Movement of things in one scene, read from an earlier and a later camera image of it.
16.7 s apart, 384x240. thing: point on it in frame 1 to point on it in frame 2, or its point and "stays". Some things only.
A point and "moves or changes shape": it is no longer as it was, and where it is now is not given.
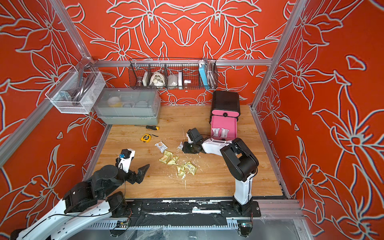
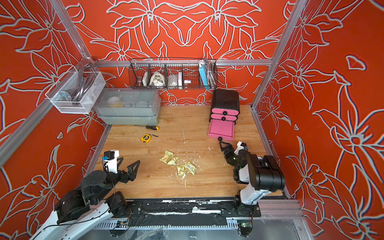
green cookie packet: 167,156 stays
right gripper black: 185,149 to 228,154
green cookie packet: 191,168 stays
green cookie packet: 173,161 stays
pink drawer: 223,127 moves or changes shape
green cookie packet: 181,169 stays
